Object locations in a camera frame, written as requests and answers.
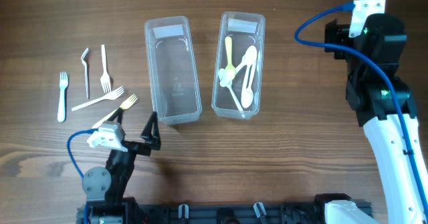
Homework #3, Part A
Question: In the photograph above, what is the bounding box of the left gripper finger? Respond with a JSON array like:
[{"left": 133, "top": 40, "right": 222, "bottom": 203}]
[
  {"left": 140, "top": 112, "right": 161, "bottom": 150},
  {"left": 107, "top": 108, "right": 122, "bottom": 124}
]

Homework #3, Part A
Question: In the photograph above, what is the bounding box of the white spoon vertical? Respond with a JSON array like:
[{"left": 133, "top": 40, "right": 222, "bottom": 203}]
[{"left": 245, "top": 45, "right": 257, "bottom": 66}]

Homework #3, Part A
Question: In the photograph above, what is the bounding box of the white spoon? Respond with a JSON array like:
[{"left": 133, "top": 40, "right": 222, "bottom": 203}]
[
  {"left": 241, "top": 62, "right": 256, "bottom": 108},
  {"left": 218, "top": 68, "right": 243, "bottom": 112},
  {"left": 218, "top": 55, "right": 247, "bottom": 87}
]

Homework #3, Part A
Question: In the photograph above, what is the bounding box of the yellow plastic spoon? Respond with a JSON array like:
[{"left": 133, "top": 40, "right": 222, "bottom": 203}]
[{"left": 225, "top": 36, "right": 236, "bottom": 80}]

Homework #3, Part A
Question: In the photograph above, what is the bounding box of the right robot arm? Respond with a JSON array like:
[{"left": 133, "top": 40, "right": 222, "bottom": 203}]
[{"left": 324, "top": 13, "right": 427, "bottom": 223}]

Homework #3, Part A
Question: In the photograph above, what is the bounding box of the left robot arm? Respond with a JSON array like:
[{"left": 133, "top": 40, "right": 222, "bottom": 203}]
[{"left": 82, "top": 110, "right": 161, "bottom": 223}]

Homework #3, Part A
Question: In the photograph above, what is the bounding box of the left clear plastic container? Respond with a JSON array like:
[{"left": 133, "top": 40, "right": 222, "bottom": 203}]
[{"left": 144, "top": 16, "right": 202, "bottom": 125}]

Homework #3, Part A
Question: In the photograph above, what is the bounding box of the clear plastic container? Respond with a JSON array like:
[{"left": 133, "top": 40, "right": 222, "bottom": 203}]
[
  {"left": 211, "top": 11, "right": 265, "bottom": 120},
  {"left": 144, "top": 16, "right": 202, "bottom": 125}
]

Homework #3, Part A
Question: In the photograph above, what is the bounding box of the right clear plastic container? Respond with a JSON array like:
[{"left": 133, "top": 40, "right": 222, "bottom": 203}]
[{"left": 211, "top": 11, "right": 265, "bottom": 120}]

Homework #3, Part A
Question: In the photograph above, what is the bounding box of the cream plastic fork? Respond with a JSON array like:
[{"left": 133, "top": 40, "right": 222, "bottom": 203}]
[{"left": 92, "top": 94, "right": 138, "bottom": 128}]

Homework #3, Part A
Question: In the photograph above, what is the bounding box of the white fork diagonal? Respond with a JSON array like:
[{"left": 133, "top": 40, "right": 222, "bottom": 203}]
[{"left": 72, "top": 86, "right": 124, "bottom": 111}]

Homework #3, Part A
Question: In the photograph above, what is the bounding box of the white fork upright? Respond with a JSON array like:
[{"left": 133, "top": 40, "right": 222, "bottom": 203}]
[{"left": 100, "top": 45, "right": 112, "bottom": 93}]

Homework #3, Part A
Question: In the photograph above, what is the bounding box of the small white fork far left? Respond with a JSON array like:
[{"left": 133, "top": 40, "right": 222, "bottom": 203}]
[{"left": 57, "top": 72, "right": 69, "bottom": 122}]

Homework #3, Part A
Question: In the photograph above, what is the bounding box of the bent white plastic fork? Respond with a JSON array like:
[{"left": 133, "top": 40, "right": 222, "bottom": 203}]
[{"left": 81, "top": 47, "right": 90, "bottom": 99}]

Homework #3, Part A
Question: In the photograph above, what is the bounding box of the right blue cable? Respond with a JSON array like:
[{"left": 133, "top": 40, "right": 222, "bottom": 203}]
[{"left": 294, "top": 1, "right": 428, "bottom": 218}]

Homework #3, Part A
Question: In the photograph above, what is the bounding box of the blue cable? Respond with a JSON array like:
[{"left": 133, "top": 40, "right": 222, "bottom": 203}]
[
  {"left": 66, "top": 128, "right": 98, "bottom": 224},
  {"left": 294, "top": 1, "right": 428, "bottom": 218}
]

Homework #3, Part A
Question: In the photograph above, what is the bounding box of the left blue cable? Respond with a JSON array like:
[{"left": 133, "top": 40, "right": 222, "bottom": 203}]
[{"left": 66, "top": 128, "right": 98, "bottom": 224}]

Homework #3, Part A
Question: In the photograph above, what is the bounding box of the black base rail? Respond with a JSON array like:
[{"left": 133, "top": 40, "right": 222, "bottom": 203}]
[{"left": 76, "top": 202, "right": 326, "bottom": 224}]

